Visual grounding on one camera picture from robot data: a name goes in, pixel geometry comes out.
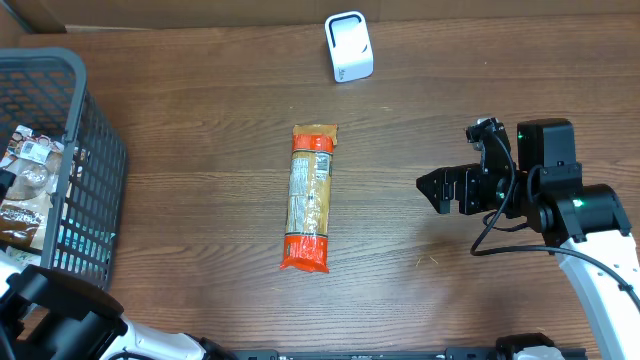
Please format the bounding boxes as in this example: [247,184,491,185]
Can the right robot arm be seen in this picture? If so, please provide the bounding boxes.
[416,118,639,359]

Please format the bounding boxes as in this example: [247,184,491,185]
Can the beige bread snack pouch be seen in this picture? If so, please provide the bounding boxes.
[1,125,64,251]

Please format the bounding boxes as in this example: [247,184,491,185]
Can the white barcode scanner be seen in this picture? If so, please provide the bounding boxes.
[324,11,374,83]

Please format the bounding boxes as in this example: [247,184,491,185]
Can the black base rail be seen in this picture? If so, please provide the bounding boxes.
[234,347,589,360]

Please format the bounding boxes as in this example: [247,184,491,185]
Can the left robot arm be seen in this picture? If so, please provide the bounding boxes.
[1,253,236,360]

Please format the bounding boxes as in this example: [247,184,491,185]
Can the orange spaghetti packet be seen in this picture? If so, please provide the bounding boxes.
[280,124,338,273]

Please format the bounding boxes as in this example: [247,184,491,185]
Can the grey plastic mesh basket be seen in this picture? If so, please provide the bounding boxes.
[1,48,128,289]

